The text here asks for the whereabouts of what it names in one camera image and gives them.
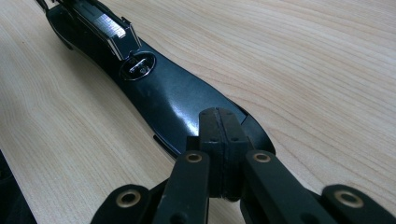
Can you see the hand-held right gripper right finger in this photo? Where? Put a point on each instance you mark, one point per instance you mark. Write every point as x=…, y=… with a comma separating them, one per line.
x=233, y=140

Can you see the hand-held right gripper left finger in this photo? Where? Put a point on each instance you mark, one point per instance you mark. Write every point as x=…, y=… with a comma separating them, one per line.
x=213, y=140

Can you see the black stapler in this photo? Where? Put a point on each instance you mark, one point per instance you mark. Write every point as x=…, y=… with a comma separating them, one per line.
x=162, y=99

